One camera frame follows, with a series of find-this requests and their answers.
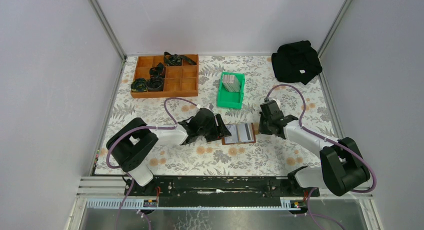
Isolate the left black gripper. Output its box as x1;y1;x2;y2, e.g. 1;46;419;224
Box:
197;114;231;143

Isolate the brown leather card holder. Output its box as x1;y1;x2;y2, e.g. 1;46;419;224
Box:
221;123;256;145

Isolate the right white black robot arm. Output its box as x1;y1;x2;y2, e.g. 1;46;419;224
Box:
259;100;372;196

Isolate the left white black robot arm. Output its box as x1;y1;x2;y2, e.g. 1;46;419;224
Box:
106;108;231;195

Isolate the stack of credit cards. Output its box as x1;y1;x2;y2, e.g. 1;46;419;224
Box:
222;74;241;93

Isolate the green plastic bin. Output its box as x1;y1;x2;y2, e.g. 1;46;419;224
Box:
216;72;245;109

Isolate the floral patterned table mat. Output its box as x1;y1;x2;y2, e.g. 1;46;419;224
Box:
94;56;335;176

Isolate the wooden compartment tray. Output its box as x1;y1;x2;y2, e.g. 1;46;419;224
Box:
130;54;199;98

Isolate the rolled belt lower right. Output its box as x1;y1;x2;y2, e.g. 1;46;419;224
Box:
146;76;165;92

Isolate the rolled belt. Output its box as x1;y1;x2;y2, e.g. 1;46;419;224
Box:
146;76;165;92
149;63;166;78
163;52;197;66
130;78;148;92

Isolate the black cloth bundle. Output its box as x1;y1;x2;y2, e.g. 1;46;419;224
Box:
271;41;323;85

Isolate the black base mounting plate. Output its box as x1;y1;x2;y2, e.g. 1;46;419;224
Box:
124;175;312;197

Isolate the rolled belt middle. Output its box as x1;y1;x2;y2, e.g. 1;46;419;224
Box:
149;63;166;78

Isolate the rolled belt top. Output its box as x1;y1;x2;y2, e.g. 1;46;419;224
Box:
163;52;197;66

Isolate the rolled belt lower left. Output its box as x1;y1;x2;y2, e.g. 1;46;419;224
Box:
130;78;148;92

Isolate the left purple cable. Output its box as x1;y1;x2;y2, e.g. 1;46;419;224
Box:
105;97;203;230

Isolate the purple cable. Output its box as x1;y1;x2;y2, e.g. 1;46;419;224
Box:
105;97;203;230
264;84;378;230

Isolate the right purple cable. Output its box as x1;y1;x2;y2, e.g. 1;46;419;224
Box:
264;84;378;230

